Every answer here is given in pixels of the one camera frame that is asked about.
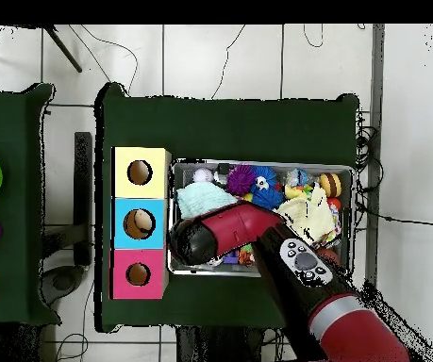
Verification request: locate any wooden box with three holes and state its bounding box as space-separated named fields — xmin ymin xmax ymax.
xmin=109 ymin=145 xmax=173 ymax=301

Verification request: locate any silver mesh bin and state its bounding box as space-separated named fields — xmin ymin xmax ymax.
xmin=167 ymin=157 xmax=356 ymax=280

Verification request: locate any mint green cloth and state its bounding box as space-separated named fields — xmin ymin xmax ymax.
xmin=175 ymin=181 xmax=240 ymax=221

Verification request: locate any white baseball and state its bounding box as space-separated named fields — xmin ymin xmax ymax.
xmin=192 ymin=167 xmax=215 ymax=184

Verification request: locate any purple spiky ball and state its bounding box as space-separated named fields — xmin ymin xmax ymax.
xmin=225 ymin=164 xmax=258 ymax=196

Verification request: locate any blue spiky ball with eyes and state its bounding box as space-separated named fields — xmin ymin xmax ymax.
xmin=252 ymin=165 xmax=278 ymax=190

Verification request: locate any dark green table cloth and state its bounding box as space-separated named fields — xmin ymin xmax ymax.
xmin=0 ymin=82 xmax=62 ymax=327
xmin=93 ymin=81 xmax=360 ymax=333

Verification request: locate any yellow plush duck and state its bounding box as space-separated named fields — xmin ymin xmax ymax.
xmin=284 ymin=183 xmax=311 ymax=200

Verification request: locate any crushed clear water bottle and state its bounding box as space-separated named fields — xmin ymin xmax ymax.
xmin=285 ymin=168 xmax=309 ymax=188

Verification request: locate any cream yellow cloth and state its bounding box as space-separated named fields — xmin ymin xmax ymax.
xmin=275 ymin=182 xmax=337 ymax=244

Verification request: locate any yellow brown striped bee toy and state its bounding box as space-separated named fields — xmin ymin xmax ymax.
xmin=318 ymin=172 xmax=342 ymax=198

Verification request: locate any black upright panel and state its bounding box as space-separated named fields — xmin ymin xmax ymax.
xmin=73 ymin=131 xmax=93 ymax=267

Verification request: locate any grey stand base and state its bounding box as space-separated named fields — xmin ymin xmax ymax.
xmin=42 ymin=264 xmax=89 ymax=306

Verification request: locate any black tripod leg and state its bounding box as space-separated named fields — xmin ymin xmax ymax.
xmin=43 ymin=25 xmax=83 ymax=74

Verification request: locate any black cable bundle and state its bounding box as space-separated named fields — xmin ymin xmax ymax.
xmin=354 ymin=110 xmax=385 ymax=231

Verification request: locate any black cable with connector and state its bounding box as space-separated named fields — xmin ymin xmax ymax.
xmin=355 ymin=203 xmax=433 ymax=228

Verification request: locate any grey floor rail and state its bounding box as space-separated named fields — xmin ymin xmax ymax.
xmin=364 ymin=24 xmax=386 ymax=288

